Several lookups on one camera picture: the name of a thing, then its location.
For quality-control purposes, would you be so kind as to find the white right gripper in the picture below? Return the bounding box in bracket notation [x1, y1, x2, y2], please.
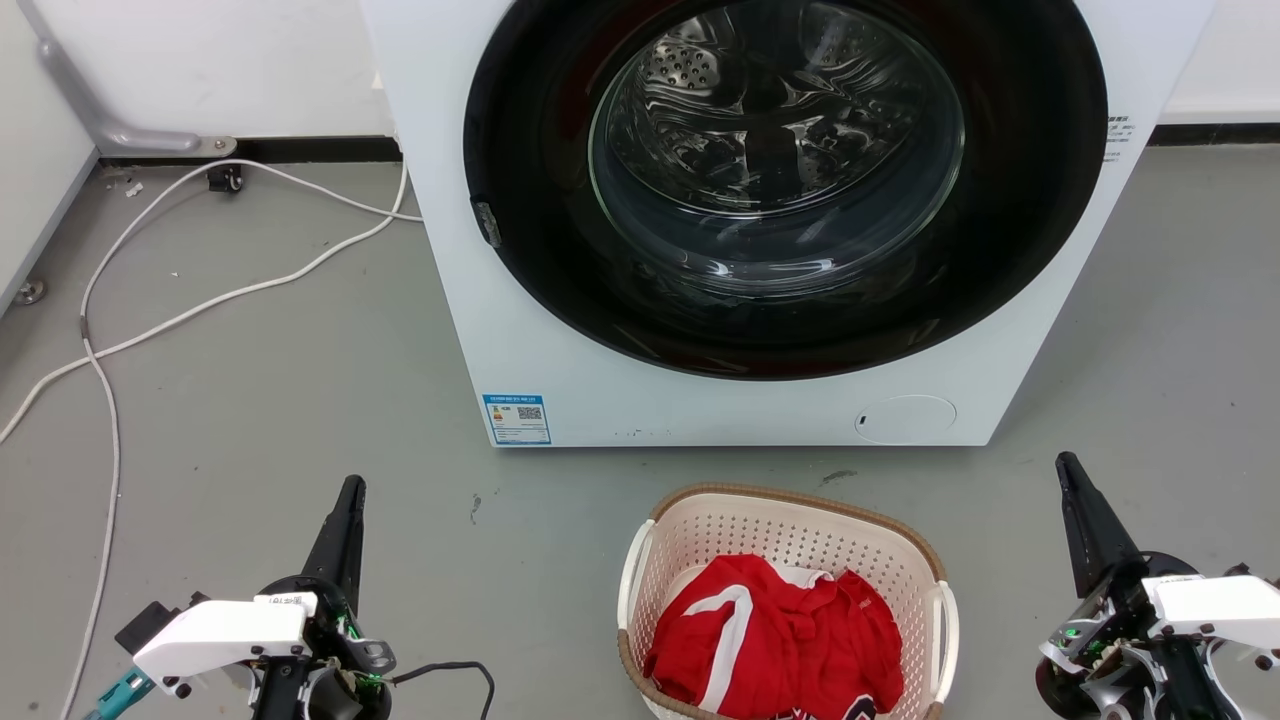
[1034, 451, 1280, 720]

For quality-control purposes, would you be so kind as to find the black round washer door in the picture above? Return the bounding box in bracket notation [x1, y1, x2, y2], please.
[463, 0, 1109, 382]

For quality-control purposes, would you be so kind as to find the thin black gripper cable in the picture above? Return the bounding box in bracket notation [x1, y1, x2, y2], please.
[386, 660, 497, 720]

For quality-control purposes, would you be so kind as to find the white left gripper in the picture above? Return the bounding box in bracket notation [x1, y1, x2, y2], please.
[131, 475, 399, 720]

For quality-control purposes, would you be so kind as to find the blue energy label sticker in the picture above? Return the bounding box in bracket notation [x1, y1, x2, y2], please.
[482, 393, 553, 447]

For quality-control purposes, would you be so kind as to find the grey metal pipe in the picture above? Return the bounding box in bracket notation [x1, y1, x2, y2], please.
[18, 0, 239, 159]

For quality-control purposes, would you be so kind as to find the teal cable connector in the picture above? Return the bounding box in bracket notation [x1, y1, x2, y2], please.
[82, 668, 157, 720]

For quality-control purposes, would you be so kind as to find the beige plastic laundry basket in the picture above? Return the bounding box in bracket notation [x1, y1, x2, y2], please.
[616, 482, 962, 720]

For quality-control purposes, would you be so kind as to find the white front-load washing machine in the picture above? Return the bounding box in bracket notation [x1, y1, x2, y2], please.
[360, 0, 1217, 449]

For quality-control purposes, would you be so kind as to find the red and white garment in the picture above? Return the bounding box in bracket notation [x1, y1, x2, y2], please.
[642, 554, 907, 720]

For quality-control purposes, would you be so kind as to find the white floor cable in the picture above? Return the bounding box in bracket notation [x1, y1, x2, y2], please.
[58, 158, 425, 720]
[0, 160, 409, 446]

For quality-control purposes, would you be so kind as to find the round white filter cover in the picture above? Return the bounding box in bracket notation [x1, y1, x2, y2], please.
[854, 394, 959, 447]

